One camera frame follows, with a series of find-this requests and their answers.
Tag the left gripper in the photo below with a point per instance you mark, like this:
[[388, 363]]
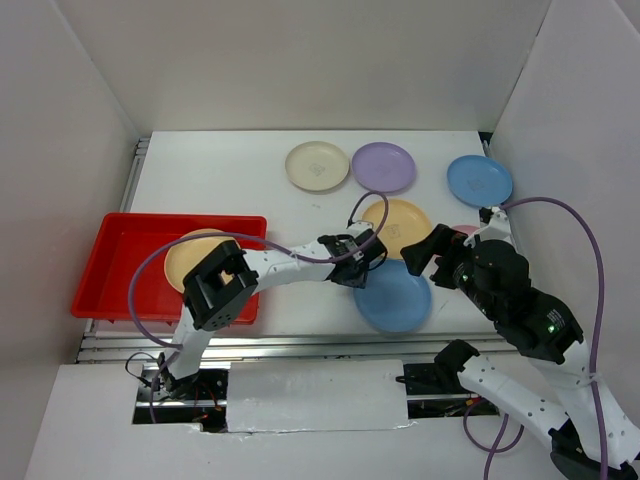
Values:
[[358, 281]]

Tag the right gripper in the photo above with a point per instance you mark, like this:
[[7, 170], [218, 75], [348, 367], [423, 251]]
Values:
[[441, 239]]

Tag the blue plate front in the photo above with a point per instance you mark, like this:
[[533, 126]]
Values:
[[393, 300]]

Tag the blue plate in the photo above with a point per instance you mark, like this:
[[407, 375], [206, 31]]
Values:
[[479, 181], [393, 300]]

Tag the yellow plate front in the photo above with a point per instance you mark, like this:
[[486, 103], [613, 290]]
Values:
[[183, 257]]

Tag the yellow plate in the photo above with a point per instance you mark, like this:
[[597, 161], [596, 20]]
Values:
[[183, 257], [405, 225]]

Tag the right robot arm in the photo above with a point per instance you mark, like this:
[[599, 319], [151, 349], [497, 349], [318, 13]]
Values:
[[587, 434]]

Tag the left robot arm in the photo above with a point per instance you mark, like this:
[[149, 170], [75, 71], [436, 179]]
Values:
[[219, 286]]

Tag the red plastic bin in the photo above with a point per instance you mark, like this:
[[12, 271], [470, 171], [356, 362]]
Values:
[[123, 242]]

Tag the pink plate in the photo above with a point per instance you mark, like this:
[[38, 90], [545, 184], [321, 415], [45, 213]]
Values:
[[465, 230]]

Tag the yellow plate middle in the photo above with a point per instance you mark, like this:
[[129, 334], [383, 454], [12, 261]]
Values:
[[405, 225]]

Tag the blue plate back right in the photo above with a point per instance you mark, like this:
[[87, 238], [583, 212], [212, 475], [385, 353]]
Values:
[[479, 181]]

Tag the purple plate back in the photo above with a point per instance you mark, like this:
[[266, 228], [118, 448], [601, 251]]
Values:
[[383, 167]]

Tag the cream plate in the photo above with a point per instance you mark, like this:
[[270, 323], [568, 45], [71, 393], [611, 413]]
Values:
[[316, 166]]

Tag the white foil-taped cover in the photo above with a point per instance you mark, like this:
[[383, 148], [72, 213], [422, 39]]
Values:
[[316, 396]]

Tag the aluminium frame rail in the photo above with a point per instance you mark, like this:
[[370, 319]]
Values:
[[95, 349]]

